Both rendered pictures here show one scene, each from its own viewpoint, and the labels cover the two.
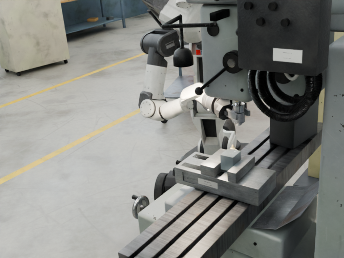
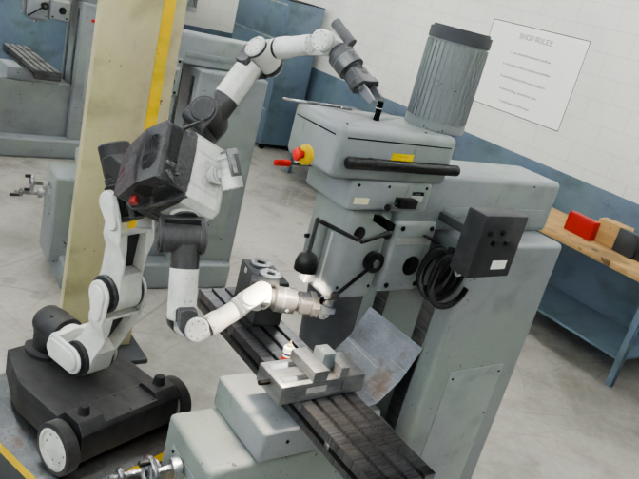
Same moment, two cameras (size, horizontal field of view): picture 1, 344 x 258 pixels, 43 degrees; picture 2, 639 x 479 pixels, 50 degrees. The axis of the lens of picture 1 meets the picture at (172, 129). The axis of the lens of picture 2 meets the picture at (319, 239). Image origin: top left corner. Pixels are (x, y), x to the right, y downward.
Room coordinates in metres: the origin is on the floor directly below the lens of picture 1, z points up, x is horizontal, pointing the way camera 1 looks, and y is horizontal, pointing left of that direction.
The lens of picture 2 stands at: (1.06, 1.85, 2.22)
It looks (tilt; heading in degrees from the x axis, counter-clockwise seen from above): 19 degrees down; 283
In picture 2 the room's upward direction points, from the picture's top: 15 degrees clockwise
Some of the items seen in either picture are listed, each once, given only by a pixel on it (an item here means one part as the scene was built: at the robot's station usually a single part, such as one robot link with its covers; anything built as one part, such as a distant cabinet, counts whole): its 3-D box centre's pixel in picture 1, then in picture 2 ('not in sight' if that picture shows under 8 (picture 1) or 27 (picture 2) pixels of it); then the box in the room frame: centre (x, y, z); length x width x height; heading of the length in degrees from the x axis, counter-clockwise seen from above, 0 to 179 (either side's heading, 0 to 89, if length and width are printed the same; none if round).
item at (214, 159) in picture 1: (217, 162); (309, 364); (1.46, -0.16, 1.05); 0.15 x 0.06 x 0.04; 143
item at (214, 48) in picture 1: (238, 47); (343, 242); (1.48, -0.25, 1.47); 0.21 x 0.19 x 0.32; 142
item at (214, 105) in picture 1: (223, 106); (299, 302); (1.56, -0.20, 1.23); 0.13 x 0.12 x 0.10; 117
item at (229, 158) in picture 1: (230, 159); (323, 356); (1.43, -0.20, 1.07); 0.06 x 0.05 x 0.06; 143
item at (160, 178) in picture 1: (163, 190); (58, 447); (2.22, 0.08, 0.50); 0.20 x 0.05 x 0.20; 161
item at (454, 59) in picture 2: not in sight; (447, 79); (1.33, -0.44, 2.05); 0.20 x 0.20 x 0.32
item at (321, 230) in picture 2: not in sight; (313, 250); (1.55, -0.16, 1.45); 0.04 x 0.04 x 0.21; 52
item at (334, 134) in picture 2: not in sight; (373, 144); (1.47, -0.25, 1.81); 0.47 x 0.26 x 0.16; 52
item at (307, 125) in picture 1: (294, 116); (261, 290); (1.81, -0.55, 1.06); 0.22 x 0.12 x 0.20; 135
